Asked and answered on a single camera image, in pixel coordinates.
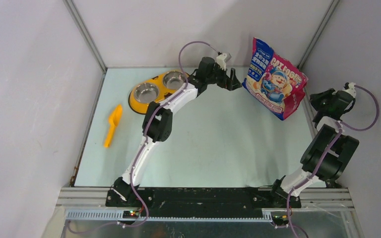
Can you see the aluminium left corner post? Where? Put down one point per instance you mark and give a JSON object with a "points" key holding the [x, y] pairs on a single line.
{"points": [[85, 33]]}

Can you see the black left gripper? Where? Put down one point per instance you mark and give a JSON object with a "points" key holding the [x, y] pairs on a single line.
{"points": [[230, 84]]}

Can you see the aluminium front frame rail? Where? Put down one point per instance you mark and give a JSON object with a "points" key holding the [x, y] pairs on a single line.
{"points": [[101, 203]]}

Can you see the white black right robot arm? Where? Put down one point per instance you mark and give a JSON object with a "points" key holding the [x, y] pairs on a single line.
{"points": [[330, 151]]}

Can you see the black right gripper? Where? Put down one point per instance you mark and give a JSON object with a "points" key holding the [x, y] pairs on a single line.
{"points": [[315, 98]]}

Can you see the yellow double pet bowl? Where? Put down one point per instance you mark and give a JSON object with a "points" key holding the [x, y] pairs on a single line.
{"points": [[156, 89]]}

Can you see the yellow plastic food scoop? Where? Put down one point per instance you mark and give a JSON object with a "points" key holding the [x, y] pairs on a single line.
{"points": [[113, 120]]}

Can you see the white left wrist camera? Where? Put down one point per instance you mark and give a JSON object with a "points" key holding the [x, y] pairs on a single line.
{"points": [[222, 60]]}

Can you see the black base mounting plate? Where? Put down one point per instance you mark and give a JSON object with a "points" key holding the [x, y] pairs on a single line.
{"points": [[221, 203]]}

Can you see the aluminium corner post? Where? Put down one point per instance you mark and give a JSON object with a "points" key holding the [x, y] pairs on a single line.
{"points": [[318, 32], [85, 33]]}

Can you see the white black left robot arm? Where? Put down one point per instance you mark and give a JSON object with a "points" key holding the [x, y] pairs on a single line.
{"points": [[158, 120]]}

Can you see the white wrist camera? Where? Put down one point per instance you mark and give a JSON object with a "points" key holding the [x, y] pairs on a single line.
{"points": [[222, 60], [349, 88]]}

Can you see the colourful cat food bag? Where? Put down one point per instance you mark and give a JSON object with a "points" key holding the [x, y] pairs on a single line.
{"points": [[274, 81]]}

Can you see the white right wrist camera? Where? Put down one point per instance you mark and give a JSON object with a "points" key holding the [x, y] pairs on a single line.
{"points": [[349, 88]]}

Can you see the aluminium right corner post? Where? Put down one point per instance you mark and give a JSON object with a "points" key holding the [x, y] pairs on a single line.
{"points": [[318, 32]]}

